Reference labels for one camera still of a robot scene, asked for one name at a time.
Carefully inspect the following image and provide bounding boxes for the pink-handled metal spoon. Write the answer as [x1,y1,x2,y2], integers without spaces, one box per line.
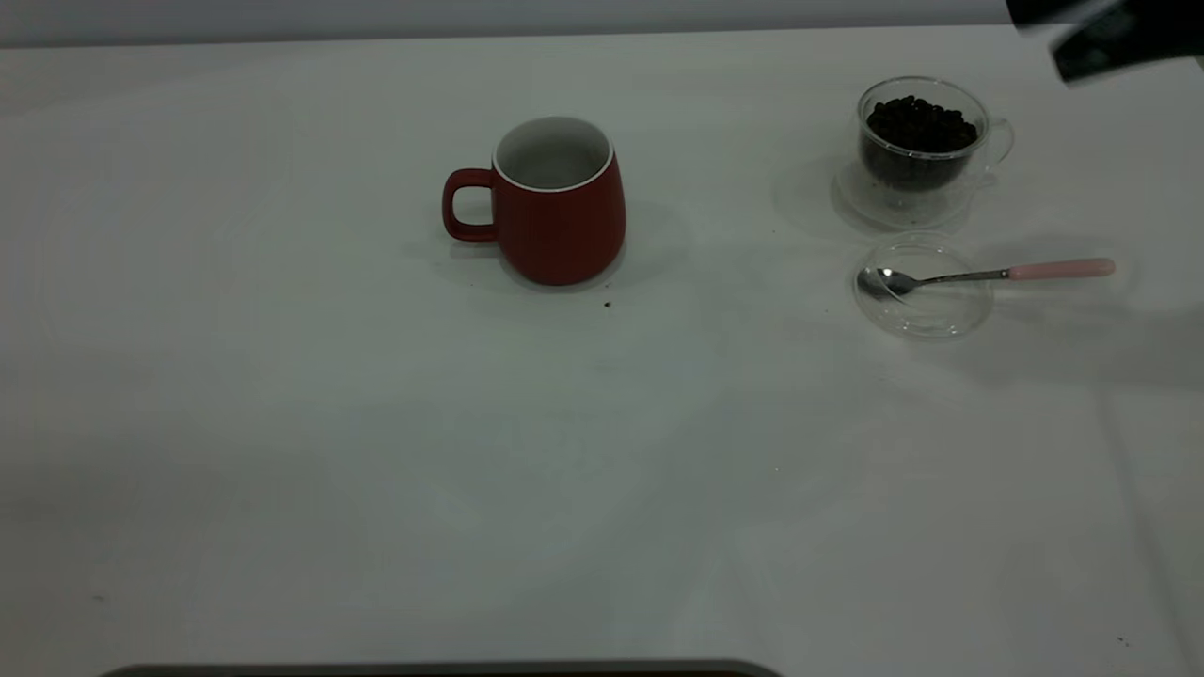
[858,259,1117,300]

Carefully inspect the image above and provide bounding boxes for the red ceramic mug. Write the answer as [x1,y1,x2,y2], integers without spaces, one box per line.
[442,116,627,288]

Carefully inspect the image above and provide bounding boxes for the clear glass lid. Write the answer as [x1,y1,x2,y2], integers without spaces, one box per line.
[852,233,994,339]

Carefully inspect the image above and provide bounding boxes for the coffee beans pile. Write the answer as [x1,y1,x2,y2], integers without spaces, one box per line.
[865,94,979,189]

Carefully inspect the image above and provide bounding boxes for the double-walled glass cup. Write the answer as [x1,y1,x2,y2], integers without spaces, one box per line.
[832,77,1017,230]

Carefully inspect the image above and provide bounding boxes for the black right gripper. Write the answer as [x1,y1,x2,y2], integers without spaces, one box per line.
[1006,0,1204,86]

